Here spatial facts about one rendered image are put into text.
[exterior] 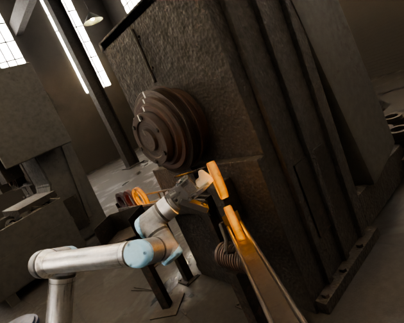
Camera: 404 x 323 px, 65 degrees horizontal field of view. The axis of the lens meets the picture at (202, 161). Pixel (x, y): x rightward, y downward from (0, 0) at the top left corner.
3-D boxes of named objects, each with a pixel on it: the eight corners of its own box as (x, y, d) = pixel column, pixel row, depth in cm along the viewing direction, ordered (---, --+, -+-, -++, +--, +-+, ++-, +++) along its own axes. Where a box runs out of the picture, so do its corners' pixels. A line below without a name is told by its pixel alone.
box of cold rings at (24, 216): (68, 245, 435) (39, 195, 417) (92, 251, 372) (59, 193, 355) (-12, 297, 370) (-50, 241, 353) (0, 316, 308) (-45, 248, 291)
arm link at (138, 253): (13, 254, 131) (143, 234, 102) (40, 250, 142) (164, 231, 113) (13, 283, 129) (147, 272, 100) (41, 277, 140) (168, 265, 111)
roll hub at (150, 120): (154, 162, 179) (133, 116, 172) (181, 158, 156) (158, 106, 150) (146, 166, 175) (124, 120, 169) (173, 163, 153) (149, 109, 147)
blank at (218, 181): (211, 158, 131) (204, 161, 131) (216, 161, 116) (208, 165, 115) (226, 193, 133) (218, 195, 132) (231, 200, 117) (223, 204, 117)
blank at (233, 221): (247, 242, 133) (239, 245, 133) (231, 209, 139) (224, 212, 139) (245, 236, 118) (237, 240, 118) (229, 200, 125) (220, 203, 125)
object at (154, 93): (166, 169, 194) (133, 98, 184) (215, 165, 157) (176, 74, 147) (158, 174, 190) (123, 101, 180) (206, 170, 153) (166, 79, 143)
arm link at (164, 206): (170, 223, 121) (170, 214, 130) (181, 215, 121) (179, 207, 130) (155, 207, 119) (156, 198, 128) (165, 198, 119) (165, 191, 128)
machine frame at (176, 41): (254, 220, 281) (173, 25, 242) (382, 232, 196) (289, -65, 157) (196, 272, 239) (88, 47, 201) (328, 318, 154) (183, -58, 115)
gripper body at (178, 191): (188, 177, 119) (164, 197, 119) (202, 193, 121) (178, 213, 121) (187, 172, 126) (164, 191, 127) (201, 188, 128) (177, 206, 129)
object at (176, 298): (154, 299, 229) (109, 214, 214) (186, 293, 221) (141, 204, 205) (143, 321, 211) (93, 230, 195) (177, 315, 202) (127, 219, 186)
